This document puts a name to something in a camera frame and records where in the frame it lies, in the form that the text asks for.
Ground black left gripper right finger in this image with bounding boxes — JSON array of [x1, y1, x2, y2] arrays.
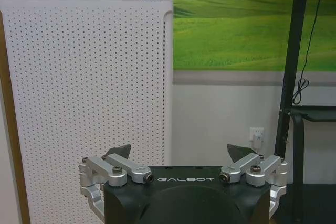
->
[[219, 144, 288, 217]]

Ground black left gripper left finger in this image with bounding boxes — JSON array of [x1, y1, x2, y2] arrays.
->
[[79, 144, 154, 221]]

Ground white plug adapter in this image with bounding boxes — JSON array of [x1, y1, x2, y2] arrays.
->
[[251, 132, 264, 154]]

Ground white perforated air purifier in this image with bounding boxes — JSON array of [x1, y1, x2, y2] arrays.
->
[[0, 0, 174, 224]]

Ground black monitor stand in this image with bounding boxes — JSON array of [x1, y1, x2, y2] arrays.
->
[[272, 0, 336, 224]]

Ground green meadow landscape poster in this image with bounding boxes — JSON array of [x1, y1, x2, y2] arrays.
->
[[148, 0, 336, 72]]

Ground white wall socket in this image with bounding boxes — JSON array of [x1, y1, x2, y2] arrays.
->
[[249, 126, 265, 141]]

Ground black hanging cable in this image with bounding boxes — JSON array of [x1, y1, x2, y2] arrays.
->
[[292, 0, 324, 105]]

